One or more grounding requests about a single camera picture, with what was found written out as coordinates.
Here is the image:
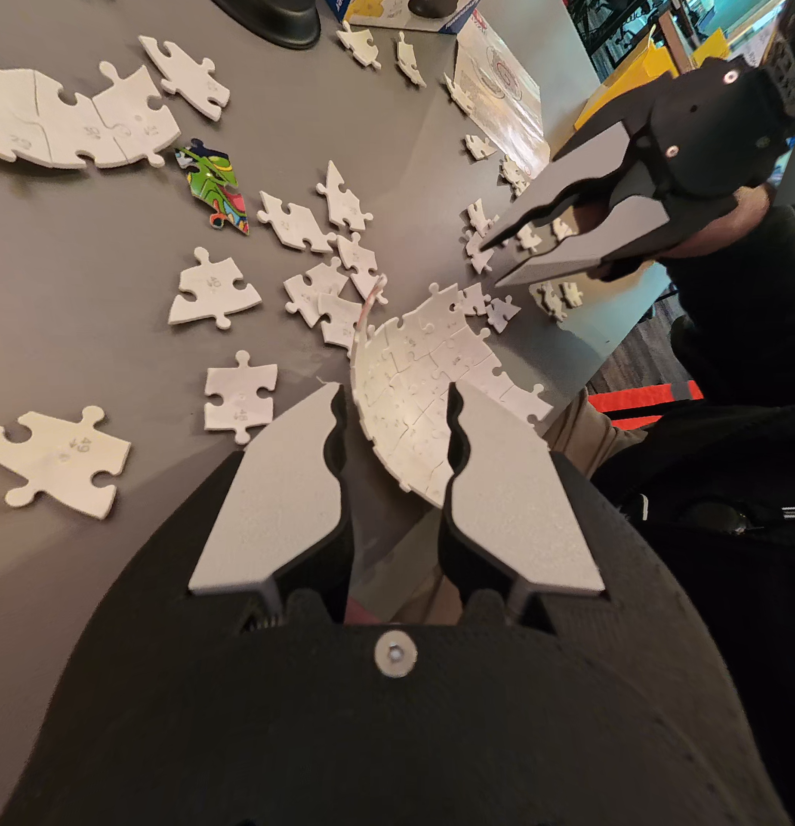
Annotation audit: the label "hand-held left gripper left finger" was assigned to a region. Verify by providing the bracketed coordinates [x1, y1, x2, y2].
[188, 382, 354, 625]

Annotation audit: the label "person's right hand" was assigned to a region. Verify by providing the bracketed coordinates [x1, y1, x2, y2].
[656, 183, 778, 261]

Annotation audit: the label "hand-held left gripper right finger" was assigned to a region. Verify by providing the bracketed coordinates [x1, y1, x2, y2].
[438, 382, 607, 628]

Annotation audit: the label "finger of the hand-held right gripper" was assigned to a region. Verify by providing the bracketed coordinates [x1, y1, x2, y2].
[479, 121, 636, 253]
[492, 195, 672, 289]

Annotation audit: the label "partly built white puzzle ball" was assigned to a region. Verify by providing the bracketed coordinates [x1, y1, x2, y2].
[350, 283, 555, 511]

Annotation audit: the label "person's right forearm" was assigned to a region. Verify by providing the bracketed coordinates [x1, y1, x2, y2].
[662, 203, 795, 401]

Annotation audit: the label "black round stand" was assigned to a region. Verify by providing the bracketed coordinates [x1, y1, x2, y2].
[210, 0, 323, 51]

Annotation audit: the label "white printed instruction sheet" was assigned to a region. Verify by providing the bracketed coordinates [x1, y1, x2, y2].
[452, 12, 544, 183]

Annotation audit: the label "colourful printed puzzle piece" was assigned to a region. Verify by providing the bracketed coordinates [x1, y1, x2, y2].
[174, 139, 251, 236]

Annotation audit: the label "white puzzle pieces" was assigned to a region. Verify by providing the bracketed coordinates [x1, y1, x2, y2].
[0, 19, 585, 520]

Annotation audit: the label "joined white puzzle strip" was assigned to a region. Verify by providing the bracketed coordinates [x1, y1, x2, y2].
[0, 50, 182, 172]

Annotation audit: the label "colourful cardboard puzzle box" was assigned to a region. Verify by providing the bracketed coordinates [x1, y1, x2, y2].
[327, 0, 484, 34]

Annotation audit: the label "orange reflective vest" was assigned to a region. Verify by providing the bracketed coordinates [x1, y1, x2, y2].
[586, 381, 703, 431]

